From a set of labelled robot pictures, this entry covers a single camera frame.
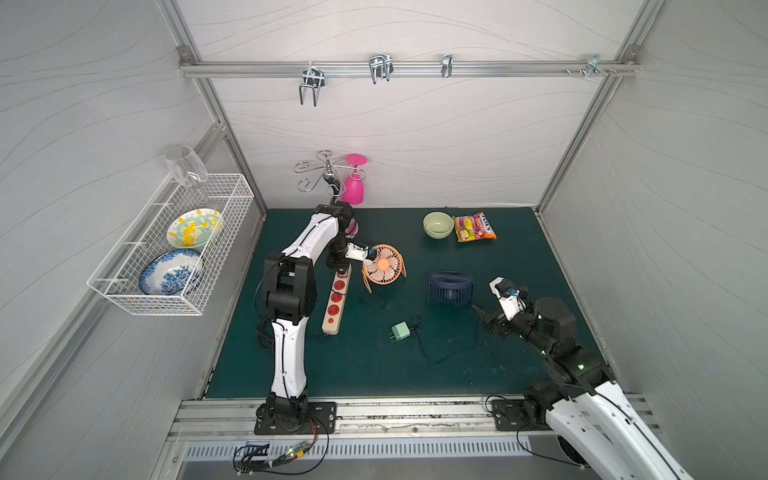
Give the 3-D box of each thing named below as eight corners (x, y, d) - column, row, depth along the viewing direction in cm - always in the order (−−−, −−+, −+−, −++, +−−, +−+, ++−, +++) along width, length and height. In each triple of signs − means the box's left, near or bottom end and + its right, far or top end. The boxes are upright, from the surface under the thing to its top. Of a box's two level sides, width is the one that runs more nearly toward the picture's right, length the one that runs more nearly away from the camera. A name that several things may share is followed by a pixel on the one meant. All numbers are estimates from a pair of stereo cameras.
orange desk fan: (369, 294, 96) (367, 279, 89) (358, 267, 103) (356, 252, 96) (407, 280, 99) (408, 266, 93) (394, 256, 106) (394, 240, 99)
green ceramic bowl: (424, 239, 112) (425, 231, 108) (422, 219, 118) (423, 211, 115) (454, 239, 112) (456, 231, 108) (450, 219, 118) (452, 211, 115)
